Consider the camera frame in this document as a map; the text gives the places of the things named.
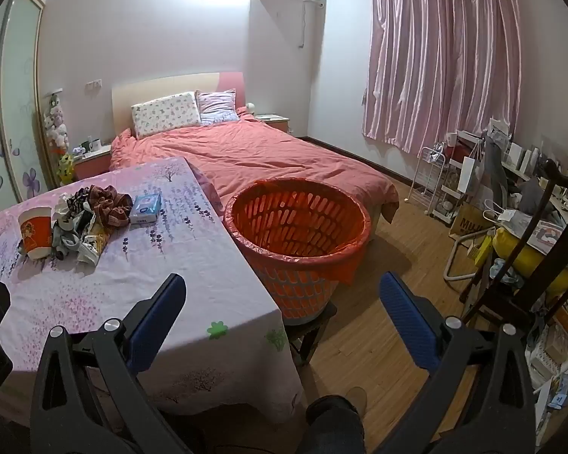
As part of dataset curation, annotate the pink nightstand with book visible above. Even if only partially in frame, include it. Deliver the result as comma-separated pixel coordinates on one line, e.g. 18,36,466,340
253,113,292,136

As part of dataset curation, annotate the white paper bag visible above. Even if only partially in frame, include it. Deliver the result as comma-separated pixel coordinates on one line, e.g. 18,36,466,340
457,151,484,196

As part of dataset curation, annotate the pink nightstand with mugs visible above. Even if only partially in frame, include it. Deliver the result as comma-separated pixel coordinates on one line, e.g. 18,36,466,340
71,144,114,180

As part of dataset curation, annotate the cream and pink headboard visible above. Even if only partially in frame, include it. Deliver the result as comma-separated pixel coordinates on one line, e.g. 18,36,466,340
111,72,244,138

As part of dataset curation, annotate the wardrobe with purple flowers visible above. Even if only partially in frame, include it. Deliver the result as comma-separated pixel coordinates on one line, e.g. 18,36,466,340
0,0,54,221

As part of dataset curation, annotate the floral white pillow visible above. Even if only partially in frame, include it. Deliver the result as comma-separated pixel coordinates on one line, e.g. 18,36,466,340
131,91,202,140

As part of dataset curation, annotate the white paper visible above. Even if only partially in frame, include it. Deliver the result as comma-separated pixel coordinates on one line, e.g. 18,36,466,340
52,194,73,221

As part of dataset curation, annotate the dark wooden stool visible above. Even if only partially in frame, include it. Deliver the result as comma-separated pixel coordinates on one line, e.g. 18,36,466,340
284,303,338,366

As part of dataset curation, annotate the white wire rack cart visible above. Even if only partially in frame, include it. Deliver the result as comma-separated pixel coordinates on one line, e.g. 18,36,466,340
408,146,461,221

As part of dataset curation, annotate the tan slipper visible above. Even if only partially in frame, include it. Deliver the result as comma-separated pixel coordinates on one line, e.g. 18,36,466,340
345,386,369,413

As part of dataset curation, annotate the blue tissue pack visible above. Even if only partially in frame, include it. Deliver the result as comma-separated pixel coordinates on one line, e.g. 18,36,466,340
130,194,163,224

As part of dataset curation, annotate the floral lavender tablecloth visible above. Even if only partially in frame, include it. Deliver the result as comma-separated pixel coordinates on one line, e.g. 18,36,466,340
0,157,304,424

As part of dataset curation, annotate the striped purple pillow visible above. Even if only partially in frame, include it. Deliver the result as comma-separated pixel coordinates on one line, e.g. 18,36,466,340
195,89,241,126

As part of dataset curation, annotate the red paper cup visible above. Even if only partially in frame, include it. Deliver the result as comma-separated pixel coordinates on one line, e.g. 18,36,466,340
18,205,54,260

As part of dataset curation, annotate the brown paper bag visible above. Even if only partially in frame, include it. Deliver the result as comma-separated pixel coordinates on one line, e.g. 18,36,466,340
449,201,496,243

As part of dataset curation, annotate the orange laundry basket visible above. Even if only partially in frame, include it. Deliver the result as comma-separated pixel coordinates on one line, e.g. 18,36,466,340
223,177,374,325

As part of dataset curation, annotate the floral hand cream tube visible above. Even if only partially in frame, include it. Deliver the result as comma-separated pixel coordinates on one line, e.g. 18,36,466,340
78,227,111,266

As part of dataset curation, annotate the dark wooden chair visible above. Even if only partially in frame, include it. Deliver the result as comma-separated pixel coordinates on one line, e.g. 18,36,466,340
459,158,568,341

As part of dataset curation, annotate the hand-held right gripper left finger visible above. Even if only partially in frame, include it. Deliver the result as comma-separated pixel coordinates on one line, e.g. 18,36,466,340
30,273,195,454

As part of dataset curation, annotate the green towel cloth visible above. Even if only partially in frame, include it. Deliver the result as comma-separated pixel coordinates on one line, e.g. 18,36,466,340
52,220,83,262

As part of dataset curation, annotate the black floral scrunchie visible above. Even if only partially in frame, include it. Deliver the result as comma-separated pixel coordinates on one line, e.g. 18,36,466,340
66,188,95,215

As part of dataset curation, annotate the air conditioner pipe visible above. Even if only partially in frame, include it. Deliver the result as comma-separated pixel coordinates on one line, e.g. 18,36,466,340
298,0,325,51

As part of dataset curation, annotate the brown patterned scrunchie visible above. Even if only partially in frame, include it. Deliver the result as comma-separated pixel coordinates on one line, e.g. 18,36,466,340
91,186,133,229

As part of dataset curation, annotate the hanging plush toy column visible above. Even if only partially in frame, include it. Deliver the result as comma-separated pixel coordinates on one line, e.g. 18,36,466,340
44,90,73,183

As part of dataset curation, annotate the person's leg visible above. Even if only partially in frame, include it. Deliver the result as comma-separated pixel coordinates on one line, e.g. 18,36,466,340
305,395,365,454

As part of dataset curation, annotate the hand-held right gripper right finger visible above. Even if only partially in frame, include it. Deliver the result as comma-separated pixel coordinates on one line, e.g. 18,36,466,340
379,272,535,454

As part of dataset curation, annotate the white tube frame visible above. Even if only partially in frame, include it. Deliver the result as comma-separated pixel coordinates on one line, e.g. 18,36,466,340
445,234,484,281

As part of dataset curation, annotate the pink striped curtain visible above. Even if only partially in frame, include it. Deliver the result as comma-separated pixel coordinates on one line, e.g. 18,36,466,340
362,0,524,157

